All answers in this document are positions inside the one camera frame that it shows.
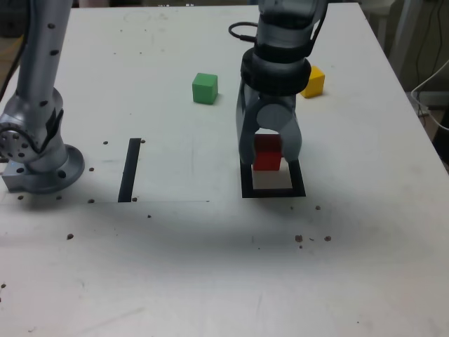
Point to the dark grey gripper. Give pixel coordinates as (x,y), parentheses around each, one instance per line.
(277,99)

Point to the red cube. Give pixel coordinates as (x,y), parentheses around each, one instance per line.
(266,161)

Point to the green cube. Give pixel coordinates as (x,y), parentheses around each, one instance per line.
(204,89)

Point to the yellow cube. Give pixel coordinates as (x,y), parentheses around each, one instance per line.
(315,84)

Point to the black tape square outline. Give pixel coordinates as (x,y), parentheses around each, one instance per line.
(273,193)

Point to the black tape strip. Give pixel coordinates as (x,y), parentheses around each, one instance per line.
(129,168)

